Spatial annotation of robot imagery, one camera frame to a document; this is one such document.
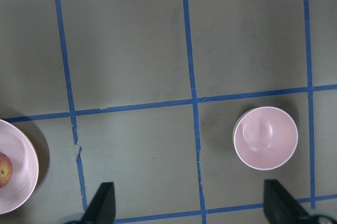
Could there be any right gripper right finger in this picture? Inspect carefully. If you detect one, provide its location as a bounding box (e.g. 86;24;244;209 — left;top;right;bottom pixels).
263;179;311;224

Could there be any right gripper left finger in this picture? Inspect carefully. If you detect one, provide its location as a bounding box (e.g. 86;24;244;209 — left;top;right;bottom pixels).
81;182;116;224

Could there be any pink bowl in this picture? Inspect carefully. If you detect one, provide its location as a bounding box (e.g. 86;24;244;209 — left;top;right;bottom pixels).
232;106;299;171

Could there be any red apple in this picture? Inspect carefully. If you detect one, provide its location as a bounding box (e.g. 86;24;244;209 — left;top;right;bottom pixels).
0;153;13;188

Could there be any pink plate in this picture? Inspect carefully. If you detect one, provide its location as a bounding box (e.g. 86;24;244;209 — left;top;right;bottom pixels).
1;120;39;214

